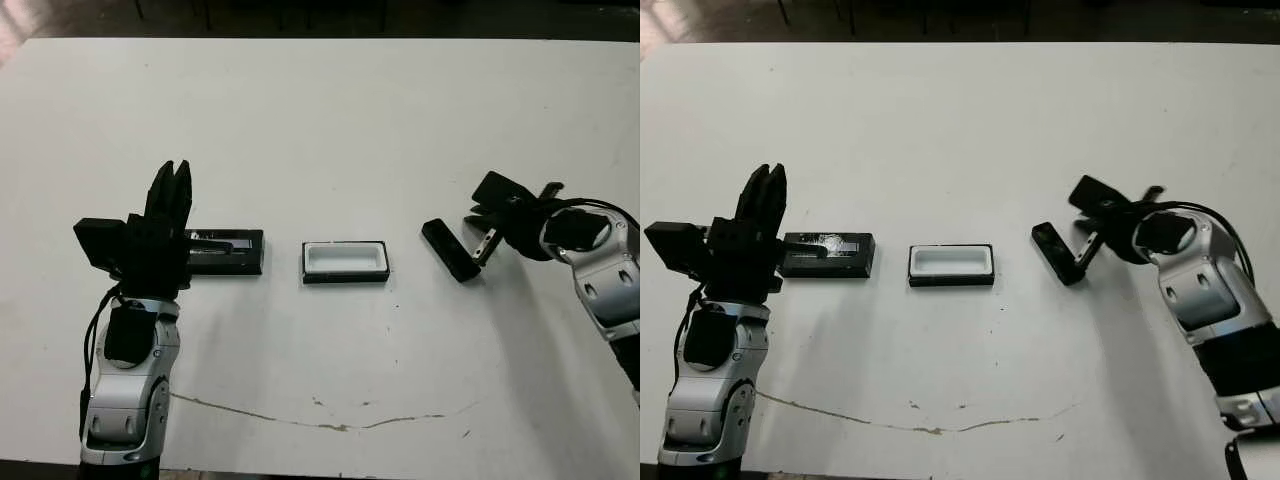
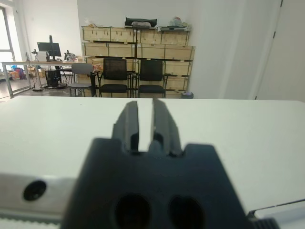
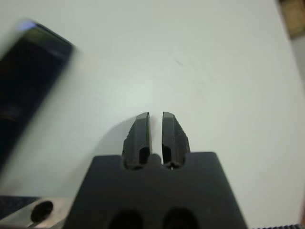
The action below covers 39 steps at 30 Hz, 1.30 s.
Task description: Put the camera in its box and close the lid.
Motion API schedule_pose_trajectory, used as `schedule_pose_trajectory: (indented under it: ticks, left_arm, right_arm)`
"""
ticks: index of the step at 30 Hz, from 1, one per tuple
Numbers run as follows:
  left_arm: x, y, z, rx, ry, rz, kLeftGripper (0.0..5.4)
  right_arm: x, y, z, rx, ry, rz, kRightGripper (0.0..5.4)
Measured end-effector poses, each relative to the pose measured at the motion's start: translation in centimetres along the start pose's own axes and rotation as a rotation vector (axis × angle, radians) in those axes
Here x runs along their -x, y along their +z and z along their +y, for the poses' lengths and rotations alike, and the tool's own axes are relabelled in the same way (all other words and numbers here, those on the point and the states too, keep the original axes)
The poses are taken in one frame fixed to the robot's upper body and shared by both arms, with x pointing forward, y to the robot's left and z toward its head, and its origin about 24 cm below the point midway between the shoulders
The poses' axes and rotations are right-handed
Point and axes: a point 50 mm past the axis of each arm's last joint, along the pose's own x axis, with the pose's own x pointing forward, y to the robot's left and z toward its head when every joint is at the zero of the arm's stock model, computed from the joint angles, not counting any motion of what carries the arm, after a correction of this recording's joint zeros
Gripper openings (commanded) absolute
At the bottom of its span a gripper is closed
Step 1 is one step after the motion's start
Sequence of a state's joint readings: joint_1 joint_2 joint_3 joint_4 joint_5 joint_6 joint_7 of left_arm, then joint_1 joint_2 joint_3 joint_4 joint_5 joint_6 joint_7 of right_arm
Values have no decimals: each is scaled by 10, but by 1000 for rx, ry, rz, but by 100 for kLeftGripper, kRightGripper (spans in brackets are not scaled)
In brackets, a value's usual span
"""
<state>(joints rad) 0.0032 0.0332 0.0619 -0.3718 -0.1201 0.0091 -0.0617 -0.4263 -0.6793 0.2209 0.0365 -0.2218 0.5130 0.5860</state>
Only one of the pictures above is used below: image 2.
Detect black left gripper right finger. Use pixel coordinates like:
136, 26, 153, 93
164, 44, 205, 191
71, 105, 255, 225
149, 98, 184, 158

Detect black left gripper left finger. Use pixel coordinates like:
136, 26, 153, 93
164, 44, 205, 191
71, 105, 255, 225
112, 101, 140, 153

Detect cardboard box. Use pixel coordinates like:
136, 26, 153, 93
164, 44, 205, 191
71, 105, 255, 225
26, 66, 46, 78

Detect plywood shipping crate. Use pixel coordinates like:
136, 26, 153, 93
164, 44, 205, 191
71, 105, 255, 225
85, 56, 139, 72
136, 43, 196, 62
165, 76, 191, 91
137, 28, 192, 46
81, 25, 136, 44
163, 61, 193, 77
81, 42, 137, 58

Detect black mesh office chair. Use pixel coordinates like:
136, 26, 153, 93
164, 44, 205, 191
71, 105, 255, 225
134, 59, 168, 99
97, 57, 131, 98

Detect grey plastic chair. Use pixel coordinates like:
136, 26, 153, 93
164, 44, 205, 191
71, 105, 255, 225
67, 62, 94, 97

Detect black computer tower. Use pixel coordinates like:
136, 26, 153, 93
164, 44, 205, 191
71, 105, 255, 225
45, 69, 62, 88

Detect flat white tray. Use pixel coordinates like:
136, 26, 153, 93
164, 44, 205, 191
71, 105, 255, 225
157, 25, 193, 32

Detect grey cloth bundle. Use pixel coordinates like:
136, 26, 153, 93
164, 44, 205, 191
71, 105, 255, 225
131, 21, 151, 28

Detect long black bag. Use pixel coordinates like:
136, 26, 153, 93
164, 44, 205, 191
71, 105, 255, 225
125, 16, 158, 27

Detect crumpled packing clutter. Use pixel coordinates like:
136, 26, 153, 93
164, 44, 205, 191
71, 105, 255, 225
84, 18, 106, 27

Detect clear plastic bag of items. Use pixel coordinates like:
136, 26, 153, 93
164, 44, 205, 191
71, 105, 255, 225
168, 16, 189, 27

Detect black computer monitor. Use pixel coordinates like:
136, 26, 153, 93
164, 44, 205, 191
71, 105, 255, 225
36, 35, 62, 62

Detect wooden top office desk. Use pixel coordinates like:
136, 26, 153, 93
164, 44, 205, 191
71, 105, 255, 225
1, 60, 87, 96

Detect colourful toy boxes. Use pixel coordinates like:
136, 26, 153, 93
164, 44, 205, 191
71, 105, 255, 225
10, 67, 25, 81

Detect white door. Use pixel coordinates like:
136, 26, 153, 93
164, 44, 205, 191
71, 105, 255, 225
255, 0, 305, 100

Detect window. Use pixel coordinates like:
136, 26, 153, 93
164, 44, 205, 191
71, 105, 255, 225
0, 6, 16, 64

